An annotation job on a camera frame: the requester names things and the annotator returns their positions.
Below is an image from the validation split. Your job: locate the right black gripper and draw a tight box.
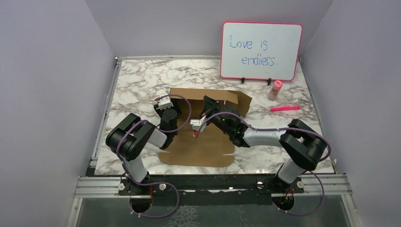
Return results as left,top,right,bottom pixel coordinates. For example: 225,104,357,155
199,96,232,136

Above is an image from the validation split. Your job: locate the brown cardboard box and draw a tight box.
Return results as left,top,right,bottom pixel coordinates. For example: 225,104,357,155
158,87,252,167

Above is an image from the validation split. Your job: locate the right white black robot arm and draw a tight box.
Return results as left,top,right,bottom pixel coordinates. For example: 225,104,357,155
190,96,331,192

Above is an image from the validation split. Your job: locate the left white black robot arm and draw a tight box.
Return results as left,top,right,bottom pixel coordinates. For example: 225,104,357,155
105,100,182,194

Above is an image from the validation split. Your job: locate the pink capped small bottle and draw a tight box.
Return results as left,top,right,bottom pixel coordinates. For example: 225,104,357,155
268,80,283,100

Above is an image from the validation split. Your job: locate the pink framed whiteboard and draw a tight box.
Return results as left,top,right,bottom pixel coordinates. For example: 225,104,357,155
220,21,303,81

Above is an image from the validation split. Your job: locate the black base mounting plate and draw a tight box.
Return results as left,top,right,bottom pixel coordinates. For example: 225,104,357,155
117,174,304,206

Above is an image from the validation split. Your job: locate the pink marker pen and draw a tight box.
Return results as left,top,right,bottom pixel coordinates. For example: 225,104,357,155
270,105,301,112

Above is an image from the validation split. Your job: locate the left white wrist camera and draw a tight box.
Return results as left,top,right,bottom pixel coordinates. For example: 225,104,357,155
154,94,174,110

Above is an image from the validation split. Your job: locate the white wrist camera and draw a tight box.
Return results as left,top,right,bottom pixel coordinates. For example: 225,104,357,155
154,94,174,110
190,116,207,135

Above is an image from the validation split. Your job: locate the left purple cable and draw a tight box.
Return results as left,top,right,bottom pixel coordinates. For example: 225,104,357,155
116,94,181,218

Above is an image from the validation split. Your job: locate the purple cable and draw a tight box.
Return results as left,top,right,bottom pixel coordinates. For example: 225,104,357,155
116,94,181,218
194,112,332,218

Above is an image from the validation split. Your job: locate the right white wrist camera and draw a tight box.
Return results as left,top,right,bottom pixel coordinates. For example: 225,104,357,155
190,116,207,135

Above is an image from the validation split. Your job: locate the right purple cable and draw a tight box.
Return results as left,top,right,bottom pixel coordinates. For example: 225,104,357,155
194,112,332,218

